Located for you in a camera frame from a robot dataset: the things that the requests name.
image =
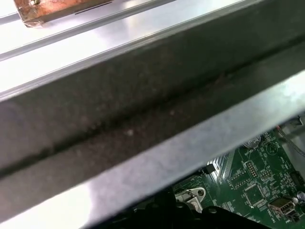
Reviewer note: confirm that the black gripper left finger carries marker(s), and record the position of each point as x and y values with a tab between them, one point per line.
147	219

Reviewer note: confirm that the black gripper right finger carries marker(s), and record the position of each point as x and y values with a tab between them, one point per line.
190	220

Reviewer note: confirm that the CPU socket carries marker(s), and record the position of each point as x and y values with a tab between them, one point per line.
191	196

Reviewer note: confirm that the metal USB port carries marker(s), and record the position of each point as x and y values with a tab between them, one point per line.
282	206

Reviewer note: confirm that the green motherboard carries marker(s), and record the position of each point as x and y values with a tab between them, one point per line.
274	171

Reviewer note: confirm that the black open PC case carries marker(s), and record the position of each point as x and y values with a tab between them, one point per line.
119	107

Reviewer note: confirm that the brown square base plate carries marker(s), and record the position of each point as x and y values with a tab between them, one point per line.
59	12

